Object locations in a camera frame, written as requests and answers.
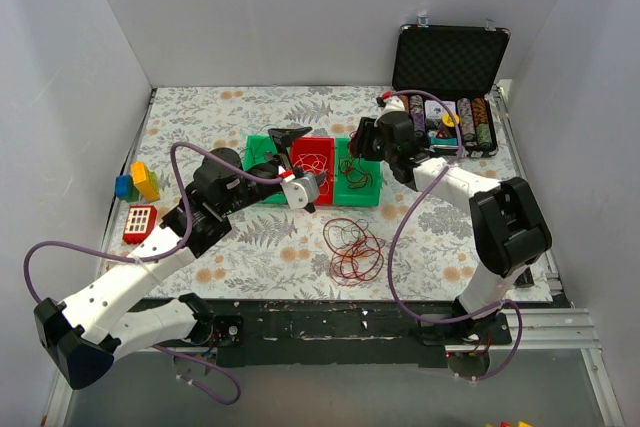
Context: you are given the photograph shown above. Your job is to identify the thin white wire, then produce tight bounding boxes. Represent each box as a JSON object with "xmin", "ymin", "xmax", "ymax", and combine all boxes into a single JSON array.
[{"xmin": 294, "ymin": 151, "xmax": 333, "ymax": 188}]

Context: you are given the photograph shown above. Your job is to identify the thin black wire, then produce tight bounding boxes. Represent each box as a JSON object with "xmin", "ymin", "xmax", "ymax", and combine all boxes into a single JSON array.
[{"xmin": 234, "ymin": 121, "xmax": 296, "ymax": 168}]

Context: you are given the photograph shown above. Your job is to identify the separated red wire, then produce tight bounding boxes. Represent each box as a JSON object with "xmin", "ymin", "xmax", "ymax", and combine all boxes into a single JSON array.
[{"xmin": 337, "ymin": 151, "xmax": 376, "ymax": 193}]

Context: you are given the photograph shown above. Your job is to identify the red wires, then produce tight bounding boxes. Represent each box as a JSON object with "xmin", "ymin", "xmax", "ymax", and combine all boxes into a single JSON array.
[{"xmin": 321, "ymin": 216, "xmax": 386, "ymax": 284}]

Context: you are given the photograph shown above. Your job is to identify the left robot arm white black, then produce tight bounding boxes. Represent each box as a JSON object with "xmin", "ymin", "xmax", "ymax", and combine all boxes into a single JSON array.
[{"xmin": 34, "ymin": 127, "xmax": 326, "ymax": 390}]

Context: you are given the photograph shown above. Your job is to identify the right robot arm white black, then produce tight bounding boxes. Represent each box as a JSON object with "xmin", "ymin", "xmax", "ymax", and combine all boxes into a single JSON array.
[{"xmin": 349, "ymin": 111, "xmax": 552, "ymax": 345}]

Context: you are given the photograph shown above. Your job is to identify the red plastic bin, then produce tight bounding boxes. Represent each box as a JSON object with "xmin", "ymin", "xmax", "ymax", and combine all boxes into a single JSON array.
[{"xmin": 290, "ymin": 137, "xmax": 335, "ymax": 206}]

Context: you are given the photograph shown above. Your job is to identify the left green plastic bin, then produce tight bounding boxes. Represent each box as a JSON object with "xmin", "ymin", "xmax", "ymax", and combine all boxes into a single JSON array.
[{"xmin": 242, "ymin": 135, "xmax": 286, "ymax": 205}]

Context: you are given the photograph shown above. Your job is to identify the green plastic bin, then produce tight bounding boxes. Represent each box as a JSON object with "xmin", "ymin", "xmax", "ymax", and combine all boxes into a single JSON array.
[
  {"xmin": 242, "ymin": 135, "xmax": 286, "ymax": 205},
  {"xmin": 333, "ymin": 138, "xmax": 382, "ymax": 207}
]

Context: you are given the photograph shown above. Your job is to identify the right green plastic bin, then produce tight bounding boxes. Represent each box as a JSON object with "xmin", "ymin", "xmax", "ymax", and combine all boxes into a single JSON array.
[{"xmin": 333, "ymin": 138, "xmax": 382, "ymax": 207}]

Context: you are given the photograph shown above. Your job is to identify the white card deck box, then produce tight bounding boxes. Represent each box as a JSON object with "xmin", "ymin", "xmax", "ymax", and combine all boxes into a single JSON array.
[{"xmin": 425, "ymin": 100, "xmax": 456, "ymax": 120}]

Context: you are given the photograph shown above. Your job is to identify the yellow round disc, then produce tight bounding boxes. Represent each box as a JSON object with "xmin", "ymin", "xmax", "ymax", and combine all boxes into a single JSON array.
[{"xmin": 442, "ymin": 113, "xmax": 459, "ymax": 128}]

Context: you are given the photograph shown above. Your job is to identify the stacked colourful toy bricks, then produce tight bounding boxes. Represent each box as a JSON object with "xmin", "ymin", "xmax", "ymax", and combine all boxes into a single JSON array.
[{"xmin": 114, "ymin": 161, "xmax": 160, "ymax": 203}]

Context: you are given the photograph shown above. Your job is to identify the floral table mat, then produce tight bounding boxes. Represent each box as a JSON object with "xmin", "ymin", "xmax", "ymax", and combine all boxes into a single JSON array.
[{"xmin": 95, "ymin": 84, "xmax": 556, "ymax": 302}]

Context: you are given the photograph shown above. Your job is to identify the red white toy brick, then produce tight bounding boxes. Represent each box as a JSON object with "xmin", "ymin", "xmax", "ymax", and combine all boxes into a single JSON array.
[{"xmin": 122, "ymin": 205, "xmax": 157, "ymax": 245}]

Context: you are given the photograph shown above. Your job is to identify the black poker chip case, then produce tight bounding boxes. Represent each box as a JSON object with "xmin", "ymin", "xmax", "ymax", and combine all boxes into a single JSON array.
[{"xmin": 391, "ymin": 24, "xmax": 511, "ymax": 158}]

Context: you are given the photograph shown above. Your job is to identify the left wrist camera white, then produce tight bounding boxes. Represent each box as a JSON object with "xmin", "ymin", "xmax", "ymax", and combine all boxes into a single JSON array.
[{"xmin": 278, "ymin": 170, "xmax": 306, "ymax": 209}]

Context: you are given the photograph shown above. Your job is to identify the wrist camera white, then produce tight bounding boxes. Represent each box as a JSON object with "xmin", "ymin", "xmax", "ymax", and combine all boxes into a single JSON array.
[
  {"xmin": 278, "ymin": 170, "xmax": 306, "ymax": 209},
  {"xmin": 376, "ymin": 91, "xmax": 406, "ymax": 122}
]

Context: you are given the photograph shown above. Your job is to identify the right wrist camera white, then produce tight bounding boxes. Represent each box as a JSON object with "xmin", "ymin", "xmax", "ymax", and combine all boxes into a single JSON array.
[{"xmin": 376, "ymin": 91, "xmax": 406, "ymax": 122}]

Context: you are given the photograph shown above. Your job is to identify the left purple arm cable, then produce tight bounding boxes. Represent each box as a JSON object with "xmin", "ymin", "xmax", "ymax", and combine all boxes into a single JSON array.
[{"xmin": 24, "ymin": 142, "xmax": 296, "ymax": 406}]

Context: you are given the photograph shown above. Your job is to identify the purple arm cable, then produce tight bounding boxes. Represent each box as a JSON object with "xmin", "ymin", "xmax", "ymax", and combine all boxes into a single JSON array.
[
  {"xmin": 387, "ymin": 89, "xmax": 524, "ymax": 381},
  {"xmin": 24, "ymin": 142, "xmax": 296, "ymax": 406}
]

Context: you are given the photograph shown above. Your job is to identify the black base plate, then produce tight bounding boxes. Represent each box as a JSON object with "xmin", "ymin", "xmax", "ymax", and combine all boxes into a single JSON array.
[{"xmin": 154, "ymin": 297, "xmax": 571, "ymax": 369}]

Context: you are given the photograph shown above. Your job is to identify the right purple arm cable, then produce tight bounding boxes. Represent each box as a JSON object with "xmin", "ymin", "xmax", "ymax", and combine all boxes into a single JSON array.
[{"xmin": 387, "ymin": 89, "xmax": 524, "ymax": 381}]

